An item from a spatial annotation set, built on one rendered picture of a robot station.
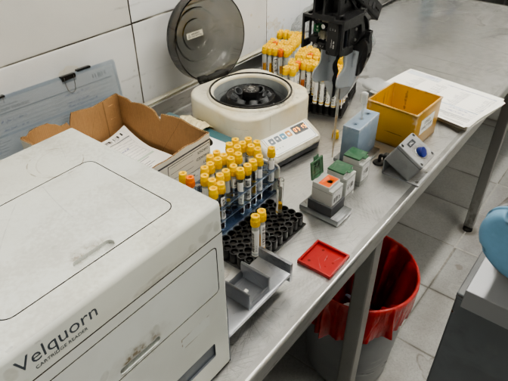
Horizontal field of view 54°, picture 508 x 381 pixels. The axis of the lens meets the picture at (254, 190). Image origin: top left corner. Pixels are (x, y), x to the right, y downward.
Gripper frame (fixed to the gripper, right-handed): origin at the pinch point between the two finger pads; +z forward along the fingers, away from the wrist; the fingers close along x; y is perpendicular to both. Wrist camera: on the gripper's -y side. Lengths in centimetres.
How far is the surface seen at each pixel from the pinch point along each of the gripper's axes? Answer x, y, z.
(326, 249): 5.8, 9.5, 26.7
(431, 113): 4.4, -38.9, 19.2
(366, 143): -3.3, -22.0, 22.4
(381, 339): 10, -24, 86
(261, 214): -1.8, 19.0, 15.9
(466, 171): -10, -173, 114
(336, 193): 2.0, 0.6, 20.7
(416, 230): -12, -111, 114
